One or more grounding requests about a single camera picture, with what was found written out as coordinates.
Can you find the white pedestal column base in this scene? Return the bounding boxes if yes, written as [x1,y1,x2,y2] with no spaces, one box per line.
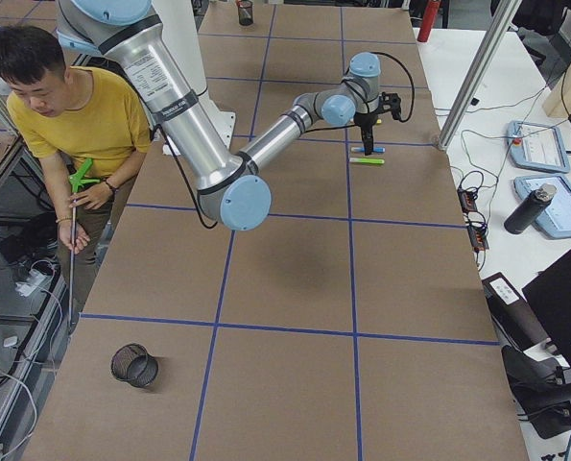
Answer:
[152,0,236,147]

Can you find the aluminium frame post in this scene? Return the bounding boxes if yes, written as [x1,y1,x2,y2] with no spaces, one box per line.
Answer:
[435,0,522,152]

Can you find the green highlighter pen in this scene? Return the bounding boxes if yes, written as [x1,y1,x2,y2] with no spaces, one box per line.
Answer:
[348,158,385,166]

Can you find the black drink bottle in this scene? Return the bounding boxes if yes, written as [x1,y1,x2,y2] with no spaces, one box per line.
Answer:
[504,183,558,234]

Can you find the black white box device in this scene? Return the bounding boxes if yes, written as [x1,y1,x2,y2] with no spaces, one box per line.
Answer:
[482,272,551,351]

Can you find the lower teach pendant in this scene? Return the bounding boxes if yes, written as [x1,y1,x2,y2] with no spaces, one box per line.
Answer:
[513,173,571,239]

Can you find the blue highlighter pen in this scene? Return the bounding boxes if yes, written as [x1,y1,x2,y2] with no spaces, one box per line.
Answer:
[350,147,385,155]

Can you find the upper teach pendant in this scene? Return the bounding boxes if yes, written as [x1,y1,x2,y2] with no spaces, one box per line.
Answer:
[506,120,570,173]

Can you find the red bottle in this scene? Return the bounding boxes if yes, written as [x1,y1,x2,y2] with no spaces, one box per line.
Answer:
[416,0,441,43]

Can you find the black monitor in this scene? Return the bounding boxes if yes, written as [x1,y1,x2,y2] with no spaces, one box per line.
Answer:
[523,250,571,367]

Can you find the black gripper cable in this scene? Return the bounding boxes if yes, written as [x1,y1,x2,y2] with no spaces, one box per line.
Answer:
[345,51,416,124]

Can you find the black mesh pen cup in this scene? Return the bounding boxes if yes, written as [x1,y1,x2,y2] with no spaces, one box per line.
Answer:
[237,0,253,26]

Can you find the teach pendant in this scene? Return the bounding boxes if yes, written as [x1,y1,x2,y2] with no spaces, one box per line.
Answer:
[513,173,571,239]
[506,120,570,173]

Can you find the person in yellow shirt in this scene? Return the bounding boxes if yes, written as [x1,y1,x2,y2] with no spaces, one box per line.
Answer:
[0,25,154,310]

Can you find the green handled reacher stick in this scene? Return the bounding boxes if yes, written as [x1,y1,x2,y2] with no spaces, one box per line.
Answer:
[67,158,100,333]

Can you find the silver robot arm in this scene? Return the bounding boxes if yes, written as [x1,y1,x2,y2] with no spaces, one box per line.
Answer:
[58,1,381,231]

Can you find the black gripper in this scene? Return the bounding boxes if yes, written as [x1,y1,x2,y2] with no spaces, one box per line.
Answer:
[353,112,379,156]

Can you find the orange circuit board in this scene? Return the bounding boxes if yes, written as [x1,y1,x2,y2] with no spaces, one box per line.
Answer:
[466,224,488,253]
[458,188,478,213]

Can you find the white power adapter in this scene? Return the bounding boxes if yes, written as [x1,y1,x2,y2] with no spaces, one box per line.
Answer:
[15,269,46,298]

